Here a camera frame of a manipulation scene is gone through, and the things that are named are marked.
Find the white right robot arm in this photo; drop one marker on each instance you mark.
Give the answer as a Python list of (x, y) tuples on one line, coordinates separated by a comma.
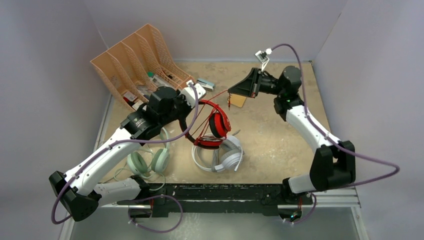
[(331, 166)]

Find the yellow spiral notebook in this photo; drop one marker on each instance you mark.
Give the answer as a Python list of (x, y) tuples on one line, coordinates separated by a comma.
[(237, 100)]

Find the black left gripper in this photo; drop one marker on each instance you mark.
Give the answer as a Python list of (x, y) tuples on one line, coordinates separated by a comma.
[(181, 97)]

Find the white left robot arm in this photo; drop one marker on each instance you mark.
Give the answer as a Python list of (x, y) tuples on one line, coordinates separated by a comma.
[(162, 119)]

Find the peach plastic file organizer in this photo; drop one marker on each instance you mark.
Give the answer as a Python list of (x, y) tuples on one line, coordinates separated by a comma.
[(127, 66)]

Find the clear plastic ruler pouch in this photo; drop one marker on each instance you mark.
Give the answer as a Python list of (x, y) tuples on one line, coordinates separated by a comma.
[(158, 81)]

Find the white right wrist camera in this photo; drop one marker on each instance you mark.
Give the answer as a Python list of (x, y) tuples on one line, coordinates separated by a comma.
[(263, 57)]

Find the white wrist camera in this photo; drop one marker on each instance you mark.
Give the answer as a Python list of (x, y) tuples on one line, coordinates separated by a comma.
[(193, 91), (263, 57)]

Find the red black headphones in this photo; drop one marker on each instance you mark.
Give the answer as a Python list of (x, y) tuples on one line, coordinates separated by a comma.
[(218, 123)]

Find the light blue stapler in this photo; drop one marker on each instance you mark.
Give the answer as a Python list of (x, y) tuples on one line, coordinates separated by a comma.
[(207, 85)]

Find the white over-ear headphones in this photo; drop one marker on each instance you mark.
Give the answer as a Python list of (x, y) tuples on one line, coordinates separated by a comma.
[(228, 156)]

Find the red white small box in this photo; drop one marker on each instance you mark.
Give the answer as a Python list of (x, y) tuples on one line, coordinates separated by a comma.
[(129, 96)]

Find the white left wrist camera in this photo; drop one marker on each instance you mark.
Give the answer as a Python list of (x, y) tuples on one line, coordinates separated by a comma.
[(193, 91)]

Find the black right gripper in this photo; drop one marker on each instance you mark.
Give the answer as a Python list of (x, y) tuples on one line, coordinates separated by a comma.
[(249, 86)]

